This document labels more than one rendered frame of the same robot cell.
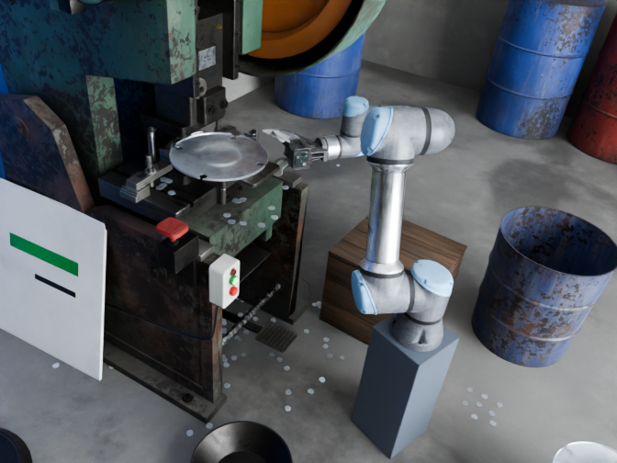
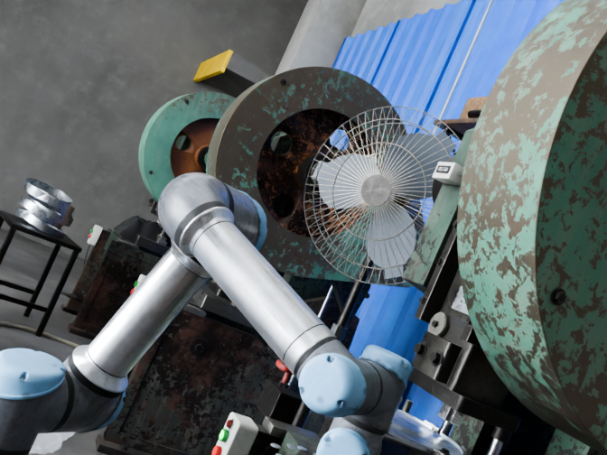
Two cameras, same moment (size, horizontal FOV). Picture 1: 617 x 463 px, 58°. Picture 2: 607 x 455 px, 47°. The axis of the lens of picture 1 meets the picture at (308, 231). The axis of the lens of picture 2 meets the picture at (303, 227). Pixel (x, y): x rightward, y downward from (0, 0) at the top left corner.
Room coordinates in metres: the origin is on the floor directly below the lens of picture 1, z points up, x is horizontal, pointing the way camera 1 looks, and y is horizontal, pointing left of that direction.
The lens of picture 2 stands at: (2.15, -0.97, 1.01)
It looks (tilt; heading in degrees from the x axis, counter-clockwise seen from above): 2 degrees up; 132
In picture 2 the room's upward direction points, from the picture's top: 24 degrees clockwise
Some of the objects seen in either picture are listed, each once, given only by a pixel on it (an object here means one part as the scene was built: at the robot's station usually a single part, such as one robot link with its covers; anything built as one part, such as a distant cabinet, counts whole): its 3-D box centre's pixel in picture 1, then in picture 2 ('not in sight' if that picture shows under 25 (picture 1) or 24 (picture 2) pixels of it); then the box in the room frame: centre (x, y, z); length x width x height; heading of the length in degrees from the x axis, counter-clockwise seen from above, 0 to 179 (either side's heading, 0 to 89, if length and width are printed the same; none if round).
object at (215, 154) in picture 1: (219, 155); (395, 420); (1.46, 0.29, 0.78); 0.29 x 0.29 x 0.01
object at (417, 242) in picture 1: (391, 283); not in sight; (1.68, -0.35, 0.18); 0.40 x 0.38 x 0.35; 60
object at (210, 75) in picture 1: (194, 63); (476, 320); (1.49, 0.37, 1.04); 0.17 x 0.15 x 0.30; 64
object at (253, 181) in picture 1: (232, 179); not in sight; (1.44, 0.25, 0.72); 0.25 x 0.14 x 0.14; 64
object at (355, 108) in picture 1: (359, 116); (371, 387); (1.63, -0.12, 0.88); 0.11 x 0.08 x 0.11; 103
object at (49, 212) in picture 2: not in sight; (29, 252); (-1.54, 1.05, 0.40); 0.45 x 0.40 x 0.79; 166
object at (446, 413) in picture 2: not in sight; (450, 412); (1.51, 0.39, 0.84); 0.05 x 0.03 x 0.04; 154
